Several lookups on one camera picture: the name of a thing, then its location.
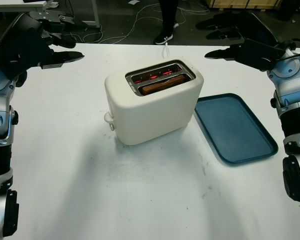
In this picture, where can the white metal-legged desk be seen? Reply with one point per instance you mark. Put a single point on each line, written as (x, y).
(15, 4)

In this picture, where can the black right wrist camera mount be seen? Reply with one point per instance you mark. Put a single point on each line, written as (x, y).
(260, 55)

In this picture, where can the wooden pallet crate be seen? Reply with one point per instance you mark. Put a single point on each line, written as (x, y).
(237, 3)

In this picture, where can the black bag on floor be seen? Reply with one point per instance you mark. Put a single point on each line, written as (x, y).
(286, 10)

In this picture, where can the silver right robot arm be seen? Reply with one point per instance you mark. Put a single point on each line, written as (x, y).
(295, 82)

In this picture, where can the teal plastic tray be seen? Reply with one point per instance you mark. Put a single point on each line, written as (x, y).
(232, 127)

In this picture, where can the black flat device on desk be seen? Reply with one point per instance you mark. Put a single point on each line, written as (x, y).
(32, 1)

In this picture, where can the cream white two-slot toaster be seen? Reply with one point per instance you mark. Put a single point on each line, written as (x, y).
(150, 112)

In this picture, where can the brown toast slice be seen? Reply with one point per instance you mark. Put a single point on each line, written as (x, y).
(162, 85)

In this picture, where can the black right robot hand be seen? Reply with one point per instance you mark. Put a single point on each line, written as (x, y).
(260, 27)

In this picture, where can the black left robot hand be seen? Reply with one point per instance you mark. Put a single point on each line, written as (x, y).
(27, 23)

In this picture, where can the person in cream jacket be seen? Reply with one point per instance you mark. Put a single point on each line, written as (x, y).
(168, 15)

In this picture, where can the white paper sheet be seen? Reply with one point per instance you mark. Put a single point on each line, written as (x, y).
(133, 2)

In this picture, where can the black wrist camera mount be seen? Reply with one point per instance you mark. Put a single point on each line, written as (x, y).
(20, 57)
(260, 55)

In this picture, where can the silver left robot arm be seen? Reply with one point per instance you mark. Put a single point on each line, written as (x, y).
(0, 120)

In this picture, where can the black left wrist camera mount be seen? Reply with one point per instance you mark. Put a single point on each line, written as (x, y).
(20, 57)

